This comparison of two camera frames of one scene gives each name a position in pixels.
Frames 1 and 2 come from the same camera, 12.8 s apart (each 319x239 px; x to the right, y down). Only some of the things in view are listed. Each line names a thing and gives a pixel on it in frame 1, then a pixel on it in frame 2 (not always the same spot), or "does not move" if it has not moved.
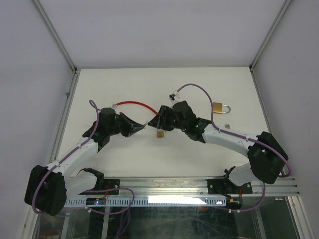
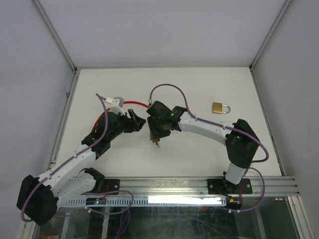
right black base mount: x=225 y=186 does not move
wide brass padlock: x=218 y=108 does not move
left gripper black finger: x=136 y=126 → x=139 y=122
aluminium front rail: x=158 y=186 does not move
